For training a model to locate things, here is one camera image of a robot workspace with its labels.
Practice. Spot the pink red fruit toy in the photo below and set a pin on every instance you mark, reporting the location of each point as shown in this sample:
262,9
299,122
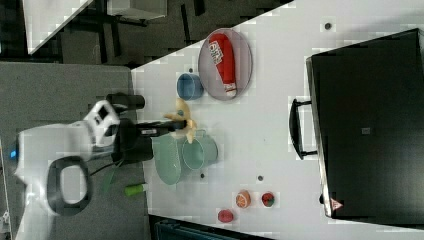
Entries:
225,216

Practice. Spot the red strawberry toy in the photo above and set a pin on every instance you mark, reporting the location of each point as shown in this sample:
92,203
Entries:
268,199

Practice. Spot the green colander bowl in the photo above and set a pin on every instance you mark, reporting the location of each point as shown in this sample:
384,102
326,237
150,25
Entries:
169,162

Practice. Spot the red plush ketchup bottle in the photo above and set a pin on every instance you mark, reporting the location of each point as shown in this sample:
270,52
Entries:
221,51

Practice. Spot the yellow plush peeled banana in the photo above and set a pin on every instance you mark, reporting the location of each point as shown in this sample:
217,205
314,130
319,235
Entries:
183,113

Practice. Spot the light green mug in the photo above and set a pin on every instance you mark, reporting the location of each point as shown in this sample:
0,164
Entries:
201,152

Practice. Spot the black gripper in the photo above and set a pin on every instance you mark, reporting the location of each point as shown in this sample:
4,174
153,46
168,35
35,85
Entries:
131,147

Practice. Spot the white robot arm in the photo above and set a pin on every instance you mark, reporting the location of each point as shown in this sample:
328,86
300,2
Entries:
52,163

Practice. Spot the black toaster oven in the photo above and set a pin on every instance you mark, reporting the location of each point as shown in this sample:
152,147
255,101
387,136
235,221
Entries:
367,103

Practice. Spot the grey round plate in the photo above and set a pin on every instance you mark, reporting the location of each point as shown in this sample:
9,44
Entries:
209,75

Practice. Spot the black cylinder post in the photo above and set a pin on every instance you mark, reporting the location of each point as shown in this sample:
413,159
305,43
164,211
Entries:
123,102

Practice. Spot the orange slice toy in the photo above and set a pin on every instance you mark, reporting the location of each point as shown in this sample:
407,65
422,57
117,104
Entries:
243,199

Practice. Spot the green marker pen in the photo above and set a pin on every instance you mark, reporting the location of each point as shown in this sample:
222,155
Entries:
132,190

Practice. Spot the blue cup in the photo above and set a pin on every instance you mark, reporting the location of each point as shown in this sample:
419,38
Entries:
189,87

